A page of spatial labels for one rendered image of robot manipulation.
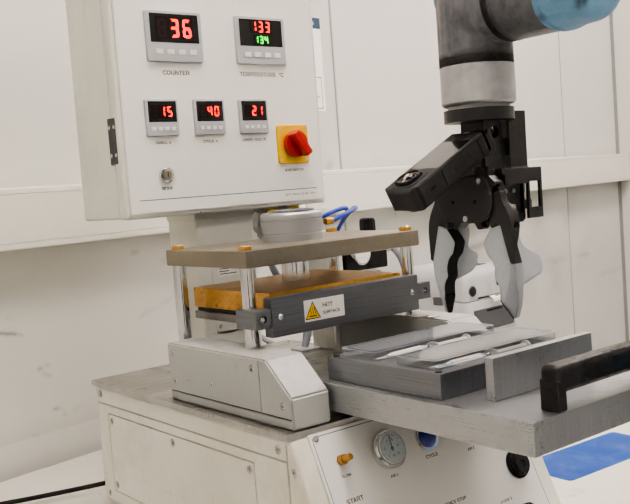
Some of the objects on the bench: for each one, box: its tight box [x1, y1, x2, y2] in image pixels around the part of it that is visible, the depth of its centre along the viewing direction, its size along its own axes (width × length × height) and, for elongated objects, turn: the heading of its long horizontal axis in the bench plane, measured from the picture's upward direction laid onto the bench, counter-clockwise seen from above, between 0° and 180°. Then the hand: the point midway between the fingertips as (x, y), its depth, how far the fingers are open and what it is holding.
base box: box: [96, 387, 561, 504], centre depth 118 cm, size 54×38×17 cm
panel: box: [307, 419, 551, 504], centre depth 98 cm, size 2×30×19 cm
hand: (475, 306), depth 92 cm, fingers open, 8 cm apart
